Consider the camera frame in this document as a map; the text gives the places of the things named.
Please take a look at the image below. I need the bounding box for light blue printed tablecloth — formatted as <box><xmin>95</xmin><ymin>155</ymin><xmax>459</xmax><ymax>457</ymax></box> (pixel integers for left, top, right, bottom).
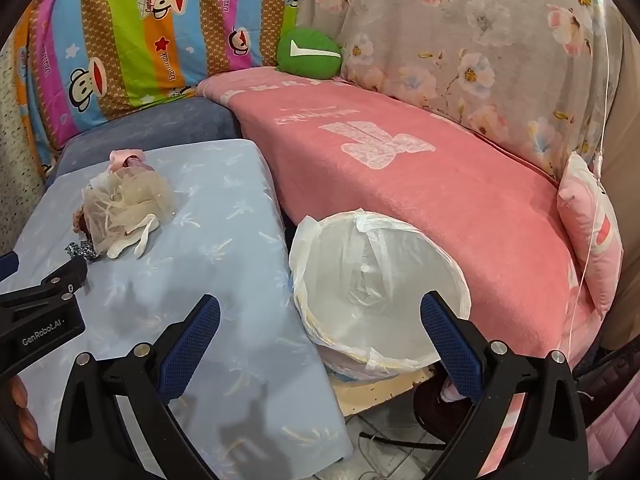
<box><xmin>0</xmin><ymin>139</ymin><xmax>353</xmax><ymax>480</ymax></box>

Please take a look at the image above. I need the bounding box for bin with white plastic bag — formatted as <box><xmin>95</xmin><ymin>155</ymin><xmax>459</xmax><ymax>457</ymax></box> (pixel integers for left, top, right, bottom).
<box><xmin>289</xmin><ymin>211</ymin><xmax>472</xmax><ymax>376</ymax></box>

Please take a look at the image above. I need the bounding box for black and white patterned cloth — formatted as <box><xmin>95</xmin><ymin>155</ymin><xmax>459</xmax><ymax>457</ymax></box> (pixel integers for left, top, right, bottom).
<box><xmin>64</xmin><ymin>241</ymin><xmax>98</xmax><ymax>262</ymax></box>

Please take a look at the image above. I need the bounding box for black cable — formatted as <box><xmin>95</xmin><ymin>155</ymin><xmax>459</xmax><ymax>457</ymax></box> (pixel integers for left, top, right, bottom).
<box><xmin>357</xmin><ymin>430</ymin><xmax>451</xmax><ymax>452</ymax></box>

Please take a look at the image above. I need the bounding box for pink quilted cloth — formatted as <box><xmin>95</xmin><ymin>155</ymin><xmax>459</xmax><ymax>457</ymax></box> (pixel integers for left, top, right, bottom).
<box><xmin>585</xmin><ymin>390</ymin><xmax>640</xmax><ymax>473</ymax></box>

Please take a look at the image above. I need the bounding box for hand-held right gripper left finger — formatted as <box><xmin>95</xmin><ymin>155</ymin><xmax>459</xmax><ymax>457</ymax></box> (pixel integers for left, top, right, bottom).
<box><xmin>54</xmin><ymin>294</ymin><xmax>222</xmax><ymax>480</ymax></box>

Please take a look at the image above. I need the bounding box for pink pillow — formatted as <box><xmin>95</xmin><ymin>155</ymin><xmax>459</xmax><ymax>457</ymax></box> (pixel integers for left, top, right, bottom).
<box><xmin>556</xmin><ymin>152</ymin><xmax>625</xmax><ymax>318</ymax></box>

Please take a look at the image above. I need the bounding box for green round cushion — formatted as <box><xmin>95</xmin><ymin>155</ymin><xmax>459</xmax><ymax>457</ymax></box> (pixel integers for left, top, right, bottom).
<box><xmin>276</xmin><ymin>27</ymin><xmax>343</xmax><ymax>80</ymax></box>

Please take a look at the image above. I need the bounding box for white fabric strap piece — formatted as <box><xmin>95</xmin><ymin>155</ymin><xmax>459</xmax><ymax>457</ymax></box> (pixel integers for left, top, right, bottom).
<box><xmin>107</xmin><ymin>212</ymin><xmax>160</xmax><ymax>260</ymax></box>

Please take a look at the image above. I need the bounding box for beige mesh tulle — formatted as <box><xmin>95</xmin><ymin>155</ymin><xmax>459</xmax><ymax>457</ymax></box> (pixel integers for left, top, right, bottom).
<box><xmin>81</xmin><ymin>172</ymin><xmax>177</xmax><ymax>256</ymax></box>

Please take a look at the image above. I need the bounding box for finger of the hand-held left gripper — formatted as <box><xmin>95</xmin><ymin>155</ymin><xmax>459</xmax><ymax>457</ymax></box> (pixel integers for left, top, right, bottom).
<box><xmin>0</xmin><ymin>251</ymin><xmax>21</xmax><ymax>281</ymax></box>
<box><xmin>0</xmin><ymin>257</ymin><xmax>89</xmax><ymax>311</ymax></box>

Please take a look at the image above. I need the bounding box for grey floral sheet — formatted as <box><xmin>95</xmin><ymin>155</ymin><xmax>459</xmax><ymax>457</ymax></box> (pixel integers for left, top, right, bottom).
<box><xmin>295</xmin><ymin>0</ymin><xmax>626</xmax><ymax>181</ymax></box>

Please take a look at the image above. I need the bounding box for colourful monkey-print pillow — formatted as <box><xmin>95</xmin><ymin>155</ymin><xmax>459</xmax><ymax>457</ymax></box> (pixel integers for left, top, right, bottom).
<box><xmin>12</xmin><ymin>0</ymin><xmax>301</xmax><ymax>176</ymax></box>

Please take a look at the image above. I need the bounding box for speckled beige cloth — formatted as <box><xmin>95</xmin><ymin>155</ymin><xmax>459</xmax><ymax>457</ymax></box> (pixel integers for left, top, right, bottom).
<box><xmin>0</xmin><ymin>42</ymin><xmax>48</xmax><ymax>256</ymax></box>

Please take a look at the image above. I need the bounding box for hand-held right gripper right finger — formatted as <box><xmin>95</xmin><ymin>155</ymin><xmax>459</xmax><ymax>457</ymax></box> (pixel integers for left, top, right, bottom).
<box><xmin>420</xmin><ymin>291</ymin><xmax>590</xmax><ymax>480</ymax></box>

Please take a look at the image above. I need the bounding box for wooden board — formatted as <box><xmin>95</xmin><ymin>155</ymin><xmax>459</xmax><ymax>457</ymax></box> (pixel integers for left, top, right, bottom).
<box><xmin>330</xmin><ymin>365</ymin><xmax>436</xmax><ymax>416</ymax></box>

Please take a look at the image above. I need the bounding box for pink blanket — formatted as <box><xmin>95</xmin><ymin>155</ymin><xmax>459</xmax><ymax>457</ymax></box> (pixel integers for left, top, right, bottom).
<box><xmin>196</xmin><ymin>67</ymin><xmax>601</xmax><ymax>366</ymax></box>

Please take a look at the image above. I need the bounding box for blue-grey sofa cushion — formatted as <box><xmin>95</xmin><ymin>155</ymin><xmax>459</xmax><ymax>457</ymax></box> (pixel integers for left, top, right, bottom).
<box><xmin>47</xmin><ymin>96</ymin><xmax>241</xmax><ymax>181</ymax></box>

